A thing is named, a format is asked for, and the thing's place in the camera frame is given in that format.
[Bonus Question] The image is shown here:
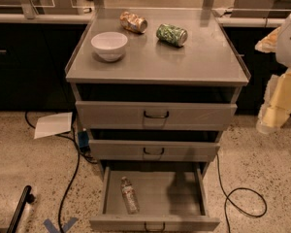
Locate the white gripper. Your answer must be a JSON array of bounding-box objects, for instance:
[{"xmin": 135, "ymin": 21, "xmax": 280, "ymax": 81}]
[{"xmin": 255, "ymin": 27, "xmax": 291, "ymax": 134}]

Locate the clear plastic water bottle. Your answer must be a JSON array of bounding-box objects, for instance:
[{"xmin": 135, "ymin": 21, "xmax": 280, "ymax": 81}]
[{"xmin": 120, "ymin": 177, "xmax": 140, "ymax": 215}]

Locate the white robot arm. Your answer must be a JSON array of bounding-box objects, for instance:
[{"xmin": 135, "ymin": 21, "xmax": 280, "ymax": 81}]
[{"xmin": 255, "ymin": 14, "xmax": 291, "ymax": 134}]

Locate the grey metal drawer cabinet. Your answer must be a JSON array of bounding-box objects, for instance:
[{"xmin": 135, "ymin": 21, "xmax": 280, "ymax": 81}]
[{"xmin": 66, "ymin": 9, "xmax": 249, "ymax": 168}]

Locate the middle grey drawer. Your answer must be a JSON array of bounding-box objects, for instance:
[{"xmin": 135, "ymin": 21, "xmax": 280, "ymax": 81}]
[{"xmin": 89, "ymin": 140, "xmax": 219, "ymax": 162}]

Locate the grey drawer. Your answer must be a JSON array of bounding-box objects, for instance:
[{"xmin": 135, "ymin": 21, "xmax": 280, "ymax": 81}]
[
  {"xmin": 89, "ymin": 140, "xmax": 219, "ymax": 162},
  {"xmin": 90, "ymin": 162, "xmax": 220, "ymax": 233},
  {"xmin": 76, "ymin": 101, "xmax": 237, "ymax": 131}
]

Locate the top grey drawer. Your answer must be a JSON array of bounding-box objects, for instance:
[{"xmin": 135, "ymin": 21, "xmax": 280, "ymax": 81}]
[{"xmin": 76, "ymin": 101, "xmax": 237, "ymax": 131}]

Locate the bottom grey drawer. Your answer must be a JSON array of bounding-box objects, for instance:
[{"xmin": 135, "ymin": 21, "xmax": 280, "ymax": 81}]
[{"xmin": 90, "ymin": 162, "xmax": 220, "ymax": 233}]

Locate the long white counter ledge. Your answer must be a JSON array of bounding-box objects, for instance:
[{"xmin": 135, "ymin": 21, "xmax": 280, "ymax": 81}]
[{"xmin": 0, "ymin": 14, "xmax": 285, "ymax": 28}]

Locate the green soda can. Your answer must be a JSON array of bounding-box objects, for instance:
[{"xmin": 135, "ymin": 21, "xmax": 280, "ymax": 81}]
[{"xmin": 156, "ymin": 23, "xmax": 188, "ymax": 48}]

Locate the crushed orange soda can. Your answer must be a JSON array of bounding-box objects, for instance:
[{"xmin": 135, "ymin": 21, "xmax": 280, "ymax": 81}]
[{"xmin": 119, "ymin": 12, "xmax": 147, "ymax": 34}]

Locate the white ceramic bowl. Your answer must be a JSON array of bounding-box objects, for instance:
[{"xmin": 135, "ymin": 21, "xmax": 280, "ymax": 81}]
[{"xmin": 91, "ymin": 32, "xmax": 128, "ymax": 62}]

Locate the blue power box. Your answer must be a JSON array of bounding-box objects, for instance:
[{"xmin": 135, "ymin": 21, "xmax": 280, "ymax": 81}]
[{"xmin": 78, "ymin": 131, "xmax": 89, "ymax": 149}]

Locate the white paper sheet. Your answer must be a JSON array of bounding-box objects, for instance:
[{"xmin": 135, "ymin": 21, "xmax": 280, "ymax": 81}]
[{"xmin": 34, "ymin": 113, "xmax": 72, "ymax": 139}]

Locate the black bar lower left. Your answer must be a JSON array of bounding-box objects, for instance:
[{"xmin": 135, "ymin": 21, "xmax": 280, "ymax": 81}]
[{"xmin": 6, "ymin": 185, "xmax": 35, "ymax": 233}]

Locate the black cable right floor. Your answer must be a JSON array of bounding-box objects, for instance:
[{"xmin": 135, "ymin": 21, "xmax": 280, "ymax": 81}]
[{"xmin": 215, "ymin": 153, "xmax": 269, "ymax": 233}]

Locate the black cable floor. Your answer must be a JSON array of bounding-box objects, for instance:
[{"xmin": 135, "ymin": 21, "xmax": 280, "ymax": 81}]
[
  {"xmin": 24, "ymin": 111, "xmax": 98, "ymax": 233},
  {"xmin": 215, "ymin": 153, "xmax": 269, "ymax": 233}
]

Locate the black cable left floor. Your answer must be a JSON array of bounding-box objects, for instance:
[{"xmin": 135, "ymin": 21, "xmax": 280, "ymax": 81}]
[{"xmin": 24, "ymin": 111, "xmax": 98, "ymax": 233}]

